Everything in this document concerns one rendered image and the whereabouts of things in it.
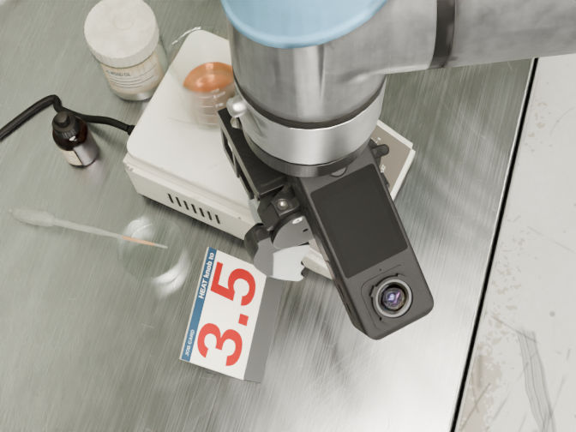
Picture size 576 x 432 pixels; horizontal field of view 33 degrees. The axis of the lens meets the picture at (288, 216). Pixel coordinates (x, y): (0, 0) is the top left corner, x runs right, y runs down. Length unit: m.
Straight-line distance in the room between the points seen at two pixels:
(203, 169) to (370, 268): 0.23
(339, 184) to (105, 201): 0.34
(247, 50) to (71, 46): 0.49
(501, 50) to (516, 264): 0.40
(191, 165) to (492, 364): 0.28
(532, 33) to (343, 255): 0.18
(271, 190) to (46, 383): 0.31
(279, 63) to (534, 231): 0.45
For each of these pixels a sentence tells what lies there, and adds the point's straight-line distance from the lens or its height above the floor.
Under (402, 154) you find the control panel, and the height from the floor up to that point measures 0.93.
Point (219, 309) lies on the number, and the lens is 0.75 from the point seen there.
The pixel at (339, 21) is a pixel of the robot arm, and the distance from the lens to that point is 0.37.
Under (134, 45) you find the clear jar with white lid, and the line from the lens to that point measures 0.79.
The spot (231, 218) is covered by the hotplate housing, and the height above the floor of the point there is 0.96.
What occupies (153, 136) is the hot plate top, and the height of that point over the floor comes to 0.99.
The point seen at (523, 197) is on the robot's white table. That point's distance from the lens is 0.82.
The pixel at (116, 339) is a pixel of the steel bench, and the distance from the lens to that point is 0.79.
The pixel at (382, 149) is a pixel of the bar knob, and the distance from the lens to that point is 0.75.
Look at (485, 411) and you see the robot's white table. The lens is 0.77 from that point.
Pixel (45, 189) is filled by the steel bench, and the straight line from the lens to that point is 0.84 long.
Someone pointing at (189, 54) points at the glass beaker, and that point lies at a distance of 0.71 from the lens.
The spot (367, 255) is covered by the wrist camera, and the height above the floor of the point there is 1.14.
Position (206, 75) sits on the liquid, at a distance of 0.73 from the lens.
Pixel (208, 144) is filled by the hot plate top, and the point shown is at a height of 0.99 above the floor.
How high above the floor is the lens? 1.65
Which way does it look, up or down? 70 degrees down
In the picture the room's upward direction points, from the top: 7 degrees counter-clockwise
